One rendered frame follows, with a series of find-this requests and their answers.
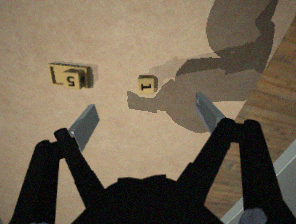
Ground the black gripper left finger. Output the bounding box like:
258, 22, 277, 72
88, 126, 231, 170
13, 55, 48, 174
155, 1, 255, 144
8, 104, 125, 224

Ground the tan cube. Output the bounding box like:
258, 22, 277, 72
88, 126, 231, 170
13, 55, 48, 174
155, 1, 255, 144
138, 75, 154, 94
62, 69, 86, 90

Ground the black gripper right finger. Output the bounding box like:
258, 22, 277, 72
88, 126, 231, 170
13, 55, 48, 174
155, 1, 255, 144
152, 92, 296, 224

